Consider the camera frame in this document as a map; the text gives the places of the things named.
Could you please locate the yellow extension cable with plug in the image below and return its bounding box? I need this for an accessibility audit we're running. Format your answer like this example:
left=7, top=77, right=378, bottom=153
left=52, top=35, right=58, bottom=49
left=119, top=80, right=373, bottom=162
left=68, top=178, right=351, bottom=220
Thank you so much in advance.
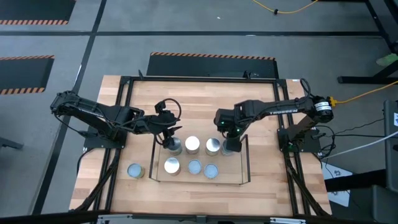
left=326, top=80, right=398, bottom=107

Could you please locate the yellow floor cable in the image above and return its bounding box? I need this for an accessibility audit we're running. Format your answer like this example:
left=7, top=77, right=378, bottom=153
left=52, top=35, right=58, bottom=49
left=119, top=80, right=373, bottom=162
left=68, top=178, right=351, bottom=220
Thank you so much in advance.
left=251, top=0, right=320, bottom=15

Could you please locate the dark furniture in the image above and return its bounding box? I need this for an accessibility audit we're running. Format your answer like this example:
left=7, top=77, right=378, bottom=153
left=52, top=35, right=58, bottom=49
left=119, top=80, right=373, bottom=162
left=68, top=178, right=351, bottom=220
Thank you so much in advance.
left=325, top=169, right=398, bottom=224

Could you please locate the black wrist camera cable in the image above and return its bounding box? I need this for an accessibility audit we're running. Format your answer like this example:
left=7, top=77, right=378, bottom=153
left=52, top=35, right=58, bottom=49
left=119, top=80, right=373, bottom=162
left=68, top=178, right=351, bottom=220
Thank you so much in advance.
left=160, top=98, right=183, bottom=122

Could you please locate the pineapple can red label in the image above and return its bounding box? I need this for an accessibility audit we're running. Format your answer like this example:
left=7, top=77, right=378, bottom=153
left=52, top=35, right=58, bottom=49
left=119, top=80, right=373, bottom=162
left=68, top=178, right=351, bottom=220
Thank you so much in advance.
left=164, top=157, right=182, bottom=177

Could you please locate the black hazard striped floor mat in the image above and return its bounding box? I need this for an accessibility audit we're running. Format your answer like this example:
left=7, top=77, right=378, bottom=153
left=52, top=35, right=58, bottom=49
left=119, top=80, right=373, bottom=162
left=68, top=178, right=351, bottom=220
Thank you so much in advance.
left=0, top=0, right=76, bottom=26
left=146, top=52, right=279, bottom=79
left=0, top=55, right=55, bottom=96

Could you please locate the blue green label tin can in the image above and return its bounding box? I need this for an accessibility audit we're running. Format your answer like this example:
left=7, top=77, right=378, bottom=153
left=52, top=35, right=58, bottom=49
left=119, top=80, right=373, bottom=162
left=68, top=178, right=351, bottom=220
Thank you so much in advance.
left=167, top=137, right=183, bottom=156

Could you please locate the green object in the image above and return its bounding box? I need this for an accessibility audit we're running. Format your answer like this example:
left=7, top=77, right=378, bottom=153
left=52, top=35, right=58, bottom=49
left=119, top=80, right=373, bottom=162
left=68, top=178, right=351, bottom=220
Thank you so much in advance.
left=376, top=53, right=398, bottom=67

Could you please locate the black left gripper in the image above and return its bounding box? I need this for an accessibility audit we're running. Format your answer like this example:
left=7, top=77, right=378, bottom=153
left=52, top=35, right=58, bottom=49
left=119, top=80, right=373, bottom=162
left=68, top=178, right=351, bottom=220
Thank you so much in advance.
left=144, top=101, right=183, bottom=149

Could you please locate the tin can teal orange label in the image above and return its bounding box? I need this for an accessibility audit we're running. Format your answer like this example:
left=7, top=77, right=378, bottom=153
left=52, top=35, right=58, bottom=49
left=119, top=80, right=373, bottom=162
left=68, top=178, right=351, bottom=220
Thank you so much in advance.
left=187, top=159, right=203, bottom=175

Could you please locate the white paper sheet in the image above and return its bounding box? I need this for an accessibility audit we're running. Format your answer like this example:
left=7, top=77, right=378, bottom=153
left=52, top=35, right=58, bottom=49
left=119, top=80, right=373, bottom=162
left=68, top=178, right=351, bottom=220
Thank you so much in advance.
left=322, top=161, right=352, bottom=208

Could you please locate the dark grey stand foot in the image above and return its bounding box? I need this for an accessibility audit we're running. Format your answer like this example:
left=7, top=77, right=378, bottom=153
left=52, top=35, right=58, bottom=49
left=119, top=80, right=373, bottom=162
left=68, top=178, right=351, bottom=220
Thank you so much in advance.
left=0, top=136, right=24, bottom=150

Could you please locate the black cabinet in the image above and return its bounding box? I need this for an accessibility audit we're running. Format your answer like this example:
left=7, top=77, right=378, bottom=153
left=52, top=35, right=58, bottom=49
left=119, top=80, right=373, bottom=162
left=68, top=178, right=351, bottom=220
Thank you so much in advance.
left=384, top=99, right=398, bottom=194

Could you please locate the clear rectangular tray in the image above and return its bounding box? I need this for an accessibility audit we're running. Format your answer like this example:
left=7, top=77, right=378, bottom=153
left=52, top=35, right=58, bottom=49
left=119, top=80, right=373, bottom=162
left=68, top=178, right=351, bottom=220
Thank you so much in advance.
left=149, top=133, right=252, bottom=185

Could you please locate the black aluminium table frame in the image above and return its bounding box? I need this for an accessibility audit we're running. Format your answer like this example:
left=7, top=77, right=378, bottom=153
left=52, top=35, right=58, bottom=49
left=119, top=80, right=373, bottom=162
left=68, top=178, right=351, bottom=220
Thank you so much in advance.
left=70, top=74, right=332, bottom=218

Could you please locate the grey white cable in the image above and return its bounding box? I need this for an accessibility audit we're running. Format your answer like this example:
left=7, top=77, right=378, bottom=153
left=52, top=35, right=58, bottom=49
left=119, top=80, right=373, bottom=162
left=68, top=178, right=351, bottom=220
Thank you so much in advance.
left=322, top=130, right=398, bottom=159

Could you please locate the black desk leg frame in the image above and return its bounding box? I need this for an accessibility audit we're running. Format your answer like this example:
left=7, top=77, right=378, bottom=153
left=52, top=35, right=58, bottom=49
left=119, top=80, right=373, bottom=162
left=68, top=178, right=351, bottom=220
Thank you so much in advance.
left=337, top=0, right=398, bottom=85

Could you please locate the tin can olive label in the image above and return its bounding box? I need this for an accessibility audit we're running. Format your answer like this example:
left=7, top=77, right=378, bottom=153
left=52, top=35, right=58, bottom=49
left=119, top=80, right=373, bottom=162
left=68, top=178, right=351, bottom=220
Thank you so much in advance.
left=126, top=162, right=146, bottom=180

